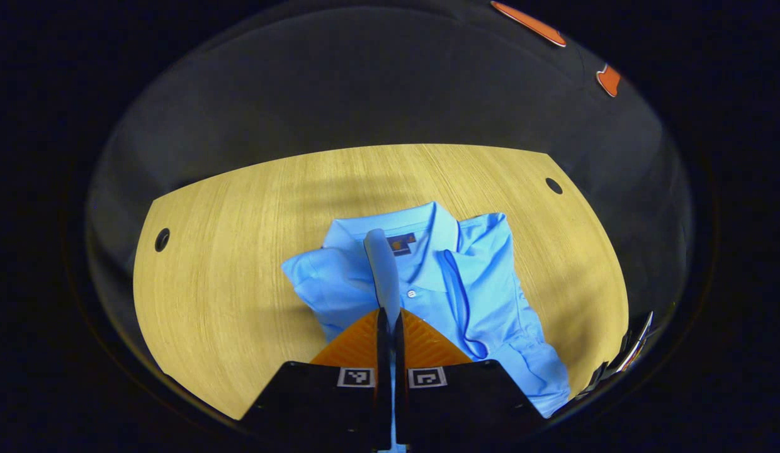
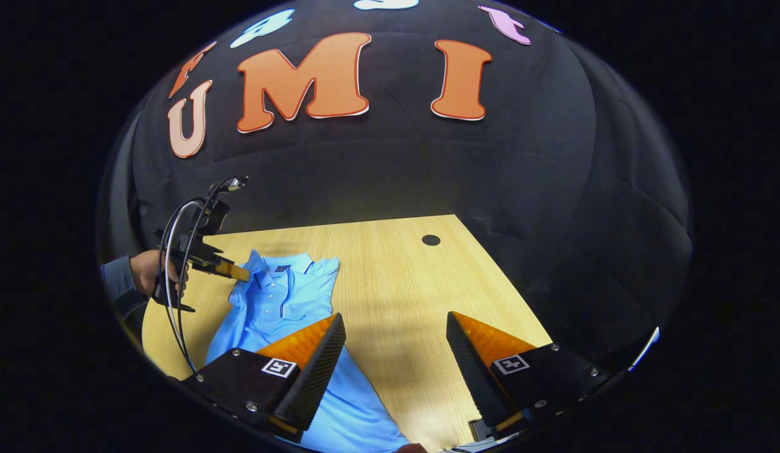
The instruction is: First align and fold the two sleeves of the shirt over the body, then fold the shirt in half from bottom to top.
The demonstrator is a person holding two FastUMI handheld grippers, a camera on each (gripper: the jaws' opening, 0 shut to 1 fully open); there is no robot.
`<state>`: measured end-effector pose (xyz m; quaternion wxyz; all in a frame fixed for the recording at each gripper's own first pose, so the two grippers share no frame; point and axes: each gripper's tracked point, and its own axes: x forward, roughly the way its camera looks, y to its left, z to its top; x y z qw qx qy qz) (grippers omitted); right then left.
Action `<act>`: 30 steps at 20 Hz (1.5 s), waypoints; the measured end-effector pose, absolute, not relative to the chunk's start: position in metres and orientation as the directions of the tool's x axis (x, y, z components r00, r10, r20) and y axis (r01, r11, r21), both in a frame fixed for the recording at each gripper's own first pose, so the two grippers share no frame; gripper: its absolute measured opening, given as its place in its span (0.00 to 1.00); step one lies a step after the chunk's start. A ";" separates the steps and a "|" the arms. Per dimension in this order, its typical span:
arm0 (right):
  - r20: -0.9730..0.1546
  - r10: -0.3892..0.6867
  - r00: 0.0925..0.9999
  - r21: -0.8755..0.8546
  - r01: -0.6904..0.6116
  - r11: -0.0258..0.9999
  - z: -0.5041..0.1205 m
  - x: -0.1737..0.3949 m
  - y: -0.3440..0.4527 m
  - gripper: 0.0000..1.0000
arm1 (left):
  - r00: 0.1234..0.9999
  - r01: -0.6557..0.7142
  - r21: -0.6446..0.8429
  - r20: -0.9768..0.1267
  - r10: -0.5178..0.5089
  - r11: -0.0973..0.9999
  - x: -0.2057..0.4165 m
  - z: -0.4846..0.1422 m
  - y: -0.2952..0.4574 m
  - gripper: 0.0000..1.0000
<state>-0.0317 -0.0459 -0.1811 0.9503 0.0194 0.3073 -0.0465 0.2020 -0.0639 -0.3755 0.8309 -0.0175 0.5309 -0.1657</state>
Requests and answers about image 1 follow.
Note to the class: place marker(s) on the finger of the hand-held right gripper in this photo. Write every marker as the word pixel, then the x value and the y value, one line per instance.
pixel 626 355

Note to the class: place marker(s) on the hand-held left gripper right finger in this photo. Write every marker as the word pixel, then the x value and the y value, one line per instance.
pixel 465 409

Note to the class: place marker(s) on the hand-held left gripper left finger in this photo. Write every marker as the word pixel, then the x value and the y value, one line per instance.
pixel 327 409

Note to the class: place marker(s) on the light blue T-shirt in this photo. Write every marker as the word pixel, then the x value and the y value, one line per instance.
pixel 478 283

